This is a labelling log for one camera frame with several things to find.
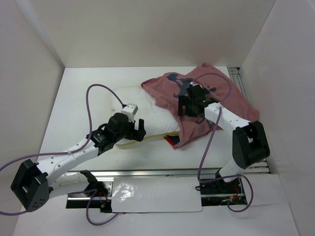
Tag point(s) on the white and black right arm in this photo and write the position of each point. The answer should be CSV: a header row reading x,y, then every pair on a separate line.
x,y
214,112

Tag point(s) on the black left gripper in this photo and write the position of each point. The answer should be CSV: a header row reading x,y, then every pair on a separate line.
x,y
137,134

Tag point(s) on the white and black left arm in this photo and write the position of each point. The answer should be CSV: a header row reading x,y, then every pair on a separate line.
x,y
35,183

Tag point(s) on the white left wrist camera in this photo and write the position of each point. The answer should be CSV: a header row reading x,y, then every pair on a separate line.
x,y
130,111

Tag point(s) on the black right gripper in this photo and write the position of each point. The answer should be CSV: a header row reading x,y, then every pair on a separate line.
x,y
184,100

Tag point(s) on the red and pink patterned pillowcase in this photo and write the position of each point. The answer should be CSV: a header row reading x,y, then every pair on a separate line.
x,y
167,88

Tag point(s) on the white pillow with yellow edge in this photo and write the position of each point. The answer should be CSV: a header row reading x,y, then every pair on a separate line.
x,y
158,122

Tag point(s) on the aluminium side rail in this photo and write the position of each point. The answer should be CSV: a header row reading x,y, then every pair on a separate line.
x,y
249,144

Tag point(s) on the aluminium table edge rail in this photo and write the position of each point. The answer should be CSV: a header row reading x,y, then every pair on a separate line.
x,y
147,173

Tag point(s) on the white glossy cover plate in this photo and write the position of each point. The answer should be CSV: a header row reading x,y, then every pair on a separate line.
x,y
155,194

